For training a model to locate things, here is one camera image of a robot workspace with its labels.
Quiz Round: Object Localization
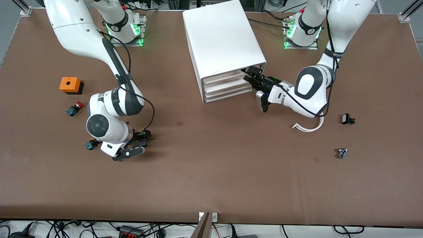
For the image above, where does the white plastic drawer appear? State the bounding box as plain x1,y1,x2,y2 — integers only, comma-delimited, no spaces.
202,69,251,86

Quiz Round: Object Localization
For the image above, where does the white drawer cabinet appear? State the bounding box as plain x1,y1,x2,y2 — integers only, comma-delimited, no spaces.
182,0,267,104

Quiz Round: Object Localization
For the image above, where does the red push button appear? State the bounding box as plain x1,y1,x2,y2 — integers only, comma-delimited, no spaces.
65,101,85,117

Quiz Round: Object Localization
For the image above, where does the orange button box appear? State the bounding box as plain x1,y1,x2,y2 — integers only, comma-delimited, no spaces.
59,77,84,95

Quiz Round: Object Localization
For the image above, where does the black power strip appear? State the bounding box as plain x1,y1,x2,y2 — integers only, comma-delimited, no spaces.
119,225,144,238

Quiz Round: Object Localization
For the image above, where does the aluminium profile beam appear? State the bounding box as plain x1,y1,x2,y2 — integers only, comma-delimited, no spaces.
190,212,212,238

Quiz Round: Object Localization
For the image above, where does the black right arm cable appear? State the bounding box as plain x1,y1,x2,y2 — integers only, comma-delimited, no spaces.
97,30,155,133

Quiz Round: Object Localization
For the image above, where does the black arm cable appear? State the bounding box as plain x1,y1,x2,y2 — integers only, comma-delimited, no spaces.
278,0,341,119
97,30,155,133

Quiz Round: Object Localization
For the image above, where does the black base supply cable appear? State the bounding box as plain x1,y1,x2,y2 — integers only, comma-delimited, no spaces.
248,18,288,29

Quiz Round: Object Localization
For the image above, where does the white semicircular bracket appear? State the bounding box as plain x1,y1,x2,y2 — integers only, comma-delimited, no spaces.
292,114,325,133

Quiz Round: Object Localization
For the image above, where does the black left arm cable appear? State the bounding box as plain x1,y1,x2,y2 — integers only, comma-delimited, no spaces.
278,0,341,119

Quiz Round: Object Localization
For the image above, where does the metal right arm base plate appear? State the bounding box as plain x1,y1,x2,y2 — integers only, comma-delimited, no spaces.
107,13,147,47

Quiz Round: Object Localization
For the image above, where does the aluminium corner post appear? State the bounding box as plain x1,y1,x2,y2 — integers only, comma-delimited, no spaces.
399,0,423,23
13,0,33,16

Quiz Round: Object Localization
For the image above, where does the black looped floor cable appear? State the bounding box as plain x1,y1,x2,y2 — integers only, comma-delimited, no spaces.
333,225,365,235

